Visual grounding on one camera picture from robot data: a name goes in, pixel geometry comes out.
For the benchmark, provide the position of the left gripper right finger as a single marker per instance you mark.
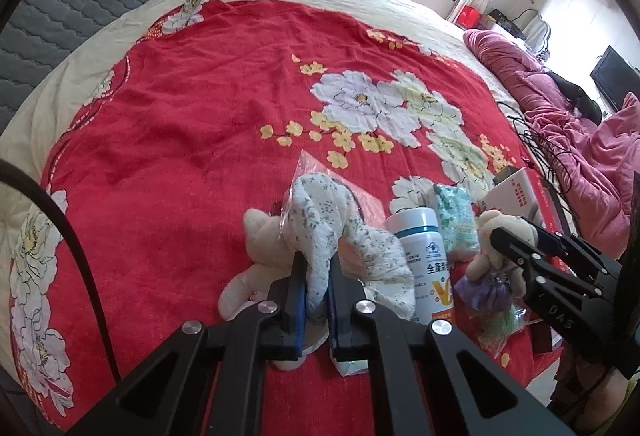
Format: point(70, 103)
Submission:
point(428, 379)

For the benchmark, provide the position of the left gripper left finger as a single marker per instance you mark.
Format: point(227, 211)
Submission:
point(208, 380)

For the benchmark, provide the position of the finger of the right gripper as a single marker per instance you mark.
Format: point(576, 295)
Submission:
point(550, 285)
point(575, 252)

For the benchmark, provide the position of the small bear purple dress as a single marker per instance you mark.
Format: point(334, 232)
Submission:
point(491, 281)

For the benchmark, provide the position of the red and white box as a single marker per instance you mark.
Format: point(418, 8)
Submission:
point(513, 194)

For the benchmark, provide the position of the cream teddy bear pink dress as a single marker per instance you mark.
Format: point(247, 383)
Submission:
point(270, 244)

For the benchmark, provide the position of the pink quilt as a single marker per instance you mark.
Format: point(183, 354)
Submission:
point(595, 163)

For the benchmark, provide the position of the green tissue pack upper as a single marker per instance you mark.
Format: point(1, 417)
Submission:
point(457, 224)

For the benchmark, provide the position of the white supplement bottle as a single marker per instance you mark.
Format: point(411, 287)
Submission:
point(418, 232)

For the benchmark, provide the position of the red floral blanket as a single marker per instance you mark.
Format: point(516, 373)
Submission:
point(205, 117)

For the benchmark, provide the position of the black monitor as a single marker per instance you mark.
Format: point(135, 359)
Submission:
point(615, 78)

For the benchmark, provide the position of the red box by window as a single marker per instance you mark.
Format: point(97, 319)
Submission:
point(468, 18)

